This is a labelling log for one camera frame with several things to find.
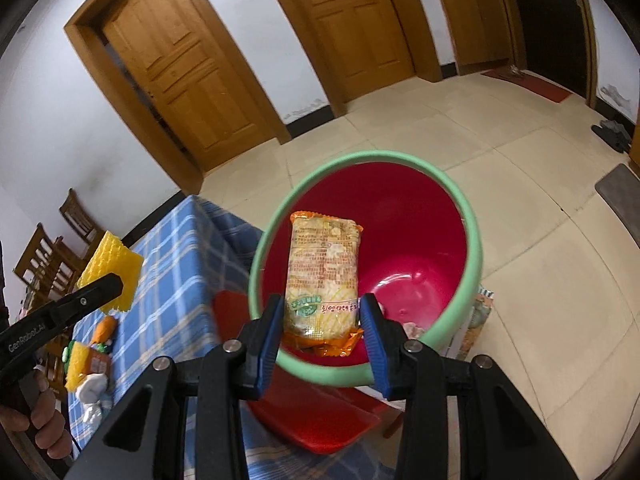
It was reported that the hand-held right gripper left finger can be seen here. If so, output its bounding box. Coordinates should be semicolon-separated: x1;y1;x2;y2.
65;294;287;480

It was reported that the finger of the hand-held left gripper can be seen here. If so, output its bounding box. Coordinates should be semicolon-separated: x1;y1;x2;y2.
52;273;124;328

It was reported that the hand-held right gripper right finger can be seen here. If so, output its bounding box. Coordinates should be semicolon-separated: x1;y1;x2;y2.
359;292;578;480

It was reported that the orange instant noodle packet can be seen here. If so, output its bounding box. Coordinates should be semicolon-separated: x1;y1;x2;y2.
282;211;364;358

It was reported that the red bin with green rim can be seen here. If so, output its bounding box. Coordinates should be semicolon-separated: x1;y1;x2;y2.
248;150;483;388

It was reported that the person's left hand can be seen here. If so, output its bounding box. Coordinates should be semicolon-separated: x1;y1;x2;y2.
0;385;73;460

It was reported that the orange carrot toy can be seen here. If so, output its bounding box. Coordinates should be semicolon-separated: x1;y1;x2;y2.
91;316;119;348

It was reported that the large wooden chair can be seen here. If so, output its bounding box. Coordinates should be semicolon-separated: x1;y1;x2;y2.
12;225;83;306

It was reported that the orange red wrapper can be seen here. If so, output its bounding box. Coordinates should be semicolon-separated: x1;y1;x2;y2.
87;350;112;376

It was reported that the blue plaid tablecloth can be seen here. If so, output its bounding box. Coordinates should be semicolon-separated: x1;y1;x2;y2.
65;194;401;480

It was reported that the small wooden chair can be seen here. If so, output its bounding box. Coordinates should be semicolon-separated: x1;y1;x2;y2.
59;188;106;248

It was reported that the red plastic stool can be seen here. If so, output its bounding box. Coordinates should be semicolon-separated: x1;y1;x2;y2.
212;290;401;455

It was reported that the printed cardboard box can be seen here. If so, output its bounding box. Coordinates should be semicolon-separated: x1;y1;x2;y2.
447;285;496;361

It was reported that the wooden door without latch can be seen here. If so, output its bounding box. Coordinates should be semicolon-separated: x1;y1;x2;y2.
65;0;293;196

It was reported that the grey floor mat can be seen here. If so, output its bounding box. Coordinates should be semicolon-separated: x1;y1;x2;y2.
595;163;640;248

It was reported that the red doormat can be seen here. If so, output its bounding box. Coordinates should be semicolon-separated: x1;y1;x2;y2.
481;69;573;105

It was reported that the dark slipper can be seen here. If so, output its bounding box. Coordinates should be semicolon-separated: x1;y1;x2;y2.
591;125;626;154
600;119;632;147

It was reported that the wooden door with latch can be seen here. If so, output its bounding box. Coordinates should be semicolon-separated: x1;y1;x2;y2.
252;0;443;118

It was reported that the narrow wooden door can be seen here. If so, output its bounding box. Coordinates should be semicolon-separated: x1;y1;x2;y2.
434;0;516;78

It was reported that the dark metal door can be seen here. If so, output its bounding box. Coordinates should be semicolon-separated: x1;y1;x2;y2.
505;0;591;98

